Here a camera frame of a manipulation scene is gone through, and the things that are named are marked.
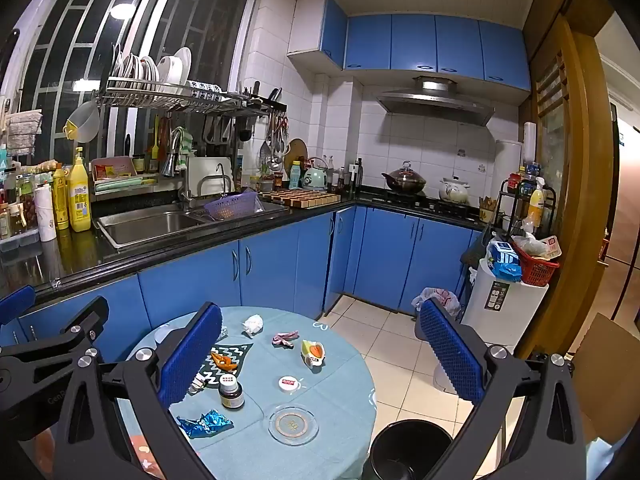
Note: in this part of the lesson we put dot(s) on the black trash bin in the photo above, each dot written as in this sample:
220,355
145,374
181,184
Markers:
400,440

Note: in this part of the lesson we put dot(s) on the blue snack packet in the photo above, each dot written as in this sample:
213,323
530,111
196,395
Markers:
504,260

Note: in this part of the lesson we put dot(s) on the blue foil wrapper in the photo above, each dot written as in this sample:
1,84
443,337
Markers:
205,422

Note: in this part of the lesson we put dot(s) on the small white tube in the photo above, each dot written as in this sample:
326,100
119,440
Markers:
199,384

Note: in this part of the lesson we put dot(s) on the cluster of condiment jars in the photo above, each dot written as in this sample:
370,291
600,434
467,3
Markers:
17,205

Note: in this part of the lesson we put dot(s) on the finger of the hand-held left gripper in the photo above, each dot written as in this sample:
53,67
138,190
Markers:
15,302
85,317

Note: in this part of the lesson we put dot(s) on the slim yellow bottle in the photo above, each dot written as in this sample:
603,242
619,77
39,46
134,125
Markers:
60,200

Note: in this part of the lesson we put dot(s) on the row of patterned cups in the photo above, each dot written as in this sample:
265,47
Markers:
205,91

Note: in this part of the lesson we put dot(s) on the purple bin with plastic bag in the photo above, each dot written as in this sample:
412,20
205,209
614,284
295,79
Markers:
440,300

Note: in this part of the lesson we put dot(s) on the round wooden cutting board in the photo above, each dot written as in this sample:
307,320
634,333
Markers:
297,152

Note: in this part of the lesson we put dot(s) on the dark wok with lid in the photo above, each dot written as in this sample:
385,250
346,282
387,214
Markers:
405,180

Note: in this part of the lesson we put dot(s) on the steel range hood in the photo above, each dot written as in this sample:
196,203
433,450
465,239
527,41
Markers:
435,102

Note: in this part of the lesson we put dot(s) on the green striped cloth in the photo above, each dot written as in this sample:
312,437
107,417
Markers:
186,141

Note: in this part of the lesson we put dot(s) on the refrigerator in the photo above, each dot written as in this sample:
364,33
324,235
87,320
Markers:
625,210

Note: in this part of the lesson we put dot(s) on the round glass coaster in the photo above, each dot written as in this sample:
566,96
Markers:
292,422

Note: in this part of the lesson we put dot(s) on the purple plastic basket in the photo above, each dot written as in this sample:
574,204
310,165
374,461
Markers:
230,206

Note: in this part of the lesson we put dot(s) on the chrome faucet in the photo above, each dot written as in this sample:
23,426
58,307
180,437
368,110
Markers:
176,155

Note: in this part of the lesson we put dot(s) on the round table with teal tablecloth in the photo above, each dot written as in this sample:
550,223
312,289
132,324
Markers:
330,410

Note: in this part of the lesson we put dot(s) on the yellow spray bottle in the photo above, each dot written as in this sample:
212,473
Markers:
535,207

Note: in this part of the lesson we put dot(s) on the green cutting board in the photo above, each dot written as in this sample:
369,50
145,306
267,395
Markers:
125,184

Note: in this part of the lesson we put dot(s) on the dark glass bottle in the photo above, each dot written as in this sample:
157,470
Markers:
231,392

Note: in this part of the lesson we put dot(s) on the barred kitchen window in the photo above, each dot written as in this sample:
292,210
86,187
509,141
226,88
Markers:
210,35

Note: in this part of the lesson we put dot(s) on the cardboard sheet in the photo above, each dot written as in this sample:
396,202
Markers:
610,360

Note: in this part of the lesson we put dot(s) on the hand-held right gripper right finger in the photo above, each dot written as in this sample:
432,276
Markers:
450,355

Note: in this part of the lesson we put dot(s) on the mint green kettle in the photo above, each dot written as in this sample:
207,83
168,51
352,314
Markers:
315,177

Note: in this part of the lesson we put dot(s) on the wooden door frame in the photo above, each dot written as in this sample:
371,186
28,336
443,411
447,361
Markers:
580,185

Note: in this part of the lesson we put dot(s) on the row of white plates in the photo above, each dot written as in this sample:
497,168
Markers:
150,67

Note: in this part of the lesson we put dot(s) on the pink crumpled wrapper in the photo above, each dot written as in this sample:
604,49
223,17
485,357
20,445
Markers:
285,338

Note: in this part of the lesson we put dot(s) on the stainless steel sink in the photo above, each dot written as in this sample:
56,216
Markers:
150,225

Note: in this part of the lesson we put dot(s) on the white ceramic pot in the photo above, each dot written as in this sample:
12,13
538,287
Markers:
455,191

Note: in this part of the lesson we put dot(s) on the silver foil wrapper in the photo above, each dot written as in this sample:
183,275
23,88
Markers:
222,332

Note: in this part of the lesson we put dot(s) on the teal bottle with yellow cap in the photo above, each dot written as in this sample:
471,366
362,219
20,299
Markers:
295,177

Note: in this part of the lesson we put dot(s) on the clear plastic bag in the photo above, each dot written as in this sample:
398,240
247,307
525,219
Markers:
530,245

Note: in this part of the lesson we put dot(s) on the blue upper cabinets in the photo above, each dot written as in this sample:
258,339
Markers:
415,42

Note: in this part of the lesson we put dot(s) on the paper towel roll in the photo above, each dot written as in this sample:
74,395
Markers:
529,142

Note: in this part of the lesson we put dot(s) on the white wrapper with orange print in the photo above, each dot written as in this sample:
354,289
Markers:
313,354

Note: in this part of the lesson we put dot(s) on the translucent plastic colander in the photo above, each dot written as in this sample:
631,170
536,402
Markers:
85,122

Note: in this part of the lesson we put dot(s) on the white tissue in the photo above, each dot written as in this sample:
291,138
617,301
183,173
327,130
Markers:
252,324

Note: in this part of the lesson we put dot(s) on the checkered wooden board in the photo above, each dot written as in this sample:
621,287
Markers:
302,197

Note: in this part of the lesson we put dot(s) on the large yellow detergent bottle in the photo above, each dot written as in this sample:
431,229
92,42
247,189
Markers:
79,195

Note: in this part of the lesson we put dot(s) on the black gas stove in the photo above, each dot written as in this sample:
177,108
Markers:
440,206

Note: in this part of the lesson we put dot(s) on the wooden utensil holder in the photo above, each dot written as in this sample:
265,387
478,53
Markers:
487,210

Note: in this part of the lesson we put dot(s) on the cluster of seasoning bottles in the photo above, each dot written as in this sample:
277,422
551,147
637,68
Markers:
342,177

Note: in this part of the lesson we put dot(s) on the red plastic basket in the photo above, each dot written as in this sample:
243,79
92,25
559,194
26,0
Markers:
537,270

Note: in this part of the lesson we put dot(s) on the blue lower cabinets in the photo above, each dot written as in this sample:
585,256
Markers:
280,270

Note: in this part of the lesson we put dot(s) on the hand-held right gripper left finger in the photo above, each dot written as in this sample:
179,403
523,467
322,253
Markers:
192,355

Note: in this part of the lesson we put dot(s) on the white cylindrical appliance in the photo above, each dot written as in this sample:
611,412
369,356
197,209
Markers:
509,165

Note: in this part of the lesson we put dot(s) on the hanging kitchen utensils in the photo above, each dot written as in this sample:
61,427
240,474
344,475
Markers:
274,145

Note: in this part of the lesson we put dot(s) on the blue cabinets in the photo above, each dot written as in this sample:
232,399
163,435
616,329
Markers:
280,270
415,42

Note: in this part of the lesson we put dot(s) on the white paper cup stack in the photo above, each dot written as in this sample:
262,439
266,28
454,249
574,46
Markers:
46,215

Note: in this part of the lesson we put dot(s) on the black metal rack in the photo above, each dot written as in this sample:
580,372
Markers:
500,200

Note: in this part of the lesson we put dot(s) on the pink plastic tray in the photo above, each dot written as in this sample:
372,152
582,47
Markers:
110,170

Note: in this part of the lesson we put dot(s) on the metal dish rack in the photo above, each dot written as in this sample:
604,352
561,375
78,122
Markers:
165,101

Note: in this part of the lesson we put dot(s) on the small round tin red label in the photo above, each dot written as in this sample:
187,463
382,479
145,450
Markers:
289,384

